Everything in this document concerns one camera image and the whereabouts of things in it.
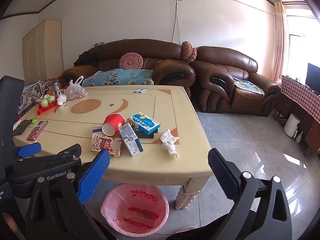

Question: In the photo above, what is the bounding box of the red paper cup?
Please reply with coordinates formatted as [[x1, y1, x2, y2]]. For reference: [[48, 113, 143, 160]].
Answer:
[[102, 113, 125, 135]]

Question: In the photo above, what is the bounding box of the plastic bag of nuts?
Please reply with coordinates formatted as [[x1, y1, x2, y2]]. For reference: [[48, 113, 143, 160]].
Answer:
[[64, 76, 88, 101]]

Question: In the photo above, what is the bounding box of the pink curtain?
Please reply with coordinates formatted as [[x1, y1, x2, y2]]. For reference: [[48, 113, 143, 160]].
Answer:
[[271, 1, 288, 82]]

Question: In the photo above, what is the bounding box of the red and gold patterned box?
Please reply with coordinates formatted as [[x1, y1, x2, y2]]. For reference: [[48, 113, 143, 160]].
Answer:
[[90, 135, 122, 158]]

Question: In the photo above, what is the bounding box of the patterned cloth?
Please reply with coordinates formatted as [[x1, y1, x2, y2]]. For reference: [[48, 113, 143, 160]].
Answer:
[[17, 79, 54, 117]]

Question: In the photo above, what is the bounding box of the blue armchair seat cover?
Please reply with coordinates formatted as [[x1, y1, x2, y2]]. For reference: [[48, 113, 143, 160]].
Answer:
[[234, 77, 265, 95]]

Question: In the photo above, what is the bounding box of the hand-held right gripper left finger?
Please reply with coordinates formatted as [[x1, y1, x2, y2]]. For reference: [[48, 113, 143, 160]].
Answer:
[[25, 149, 111, 240]]

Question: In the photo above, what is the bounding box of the blue floral blanket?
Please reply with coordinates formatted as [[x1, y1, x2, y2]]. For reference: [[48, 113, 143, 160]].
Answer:
[[82, 69, 154, 87]]

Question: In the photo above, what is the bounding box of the black television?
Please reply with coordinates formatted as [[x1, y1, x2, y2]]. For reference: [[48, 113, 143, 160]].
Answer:
[[305, 63, 320, 95]]

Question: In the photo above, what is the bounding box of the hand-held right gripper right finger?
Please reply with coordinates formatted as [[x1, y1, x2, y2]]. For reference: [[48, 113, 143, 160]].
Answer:
[[207, 148, 293, 240]]

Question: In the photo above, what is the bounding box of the glass jar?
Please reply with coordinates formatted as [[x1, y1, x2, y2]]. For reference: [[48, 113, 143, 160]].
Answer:
[[49, 79, 63, 98]]

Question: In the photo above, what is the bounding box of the pink phone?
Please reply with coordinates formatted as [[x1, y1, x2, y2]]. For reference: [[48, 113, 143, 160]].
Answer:
[[27, 121, 48, 141]]

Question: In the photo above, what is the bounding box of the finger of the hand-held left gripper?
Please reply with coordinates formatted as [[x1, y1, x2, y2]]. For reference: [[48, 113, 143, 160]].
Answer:
[[14, 142, 42, 159], [57, 143, 82, 160]]

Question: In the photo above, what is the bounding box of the pink trash bin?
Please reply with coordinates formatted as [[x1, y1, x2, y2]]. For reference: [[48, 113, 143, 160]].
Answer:
[[100, 183, 170, 234]]

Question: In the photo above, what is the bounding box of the brown leather sofa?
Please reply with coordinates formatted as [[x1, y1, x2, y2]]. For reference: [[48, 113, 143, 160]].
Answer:
[[61, 39, 196, 98]]

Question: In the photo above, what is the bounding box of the white round appliance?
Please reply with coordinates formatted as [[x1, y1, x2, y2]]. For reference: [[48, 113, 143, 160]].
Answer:
[[284, 113, 301, 138]]

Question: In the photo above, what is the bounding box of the round pink cushion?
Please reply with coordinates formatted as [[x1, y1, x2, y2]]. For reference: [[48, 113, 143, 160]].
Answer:
[[180, 41, 198, 64], [119, 52, 144, 70]]

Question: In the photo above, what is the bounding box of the cream coffee table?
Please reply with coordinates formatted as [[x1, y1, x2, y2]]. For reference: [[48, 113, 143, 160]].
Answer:
[[12, 85, 212, 210]]

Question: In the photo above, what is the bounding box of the cream wardrobe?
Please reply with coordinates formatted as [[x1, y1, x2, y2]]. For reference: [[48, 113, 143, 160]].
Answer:
[[22, 19, 63, 85]]

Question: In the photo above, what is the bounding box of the window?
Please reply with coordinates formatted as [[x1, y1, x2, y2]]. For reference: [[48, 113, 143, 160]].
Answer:
[[286, 2, 320, 80]]

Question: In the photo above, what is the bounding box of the black cable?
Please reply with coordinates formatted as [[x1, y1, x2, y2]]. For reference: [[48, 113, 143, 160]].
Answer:
[[171, 0, 178, 43]]

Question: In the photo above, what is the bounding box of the black wallet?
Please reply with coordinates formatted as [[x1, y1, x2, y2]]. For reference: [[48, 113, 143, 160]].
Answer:
[[13, 120, 32, 137]]

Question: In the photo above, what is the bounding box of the white and blue medicine box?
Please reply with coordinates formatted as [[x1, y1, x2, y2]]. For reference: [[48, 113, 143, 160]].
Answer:
[[118, 124, 144, 156]]

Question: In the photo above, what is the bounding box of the red tray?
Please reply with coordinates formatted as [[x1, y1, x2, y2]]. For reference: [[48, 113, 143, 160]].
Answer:
[[37, 101, 60, 115]]

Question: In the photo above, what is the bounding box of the small white box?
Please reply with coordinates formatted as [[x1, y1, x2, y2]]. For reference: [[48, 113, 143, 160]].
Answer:
[[92, 126, 104, 139]]

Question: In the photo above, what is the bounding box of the brown leather armchair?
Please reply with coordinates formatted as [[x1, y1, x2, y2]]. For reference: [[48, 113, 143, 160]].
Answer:
[[191, 46, 280, 117]]

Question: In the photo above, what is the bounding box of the large white tissue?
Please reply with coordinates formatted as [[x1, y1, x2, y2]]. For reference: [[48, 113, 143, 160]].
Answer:
[[160, 128, 180, 158]]

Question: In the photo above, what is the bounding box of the red checkered tablecloth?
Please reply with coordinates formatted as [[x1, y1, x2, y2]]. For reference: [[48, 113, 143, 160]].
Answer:
[[280, 75, 320, 130]]

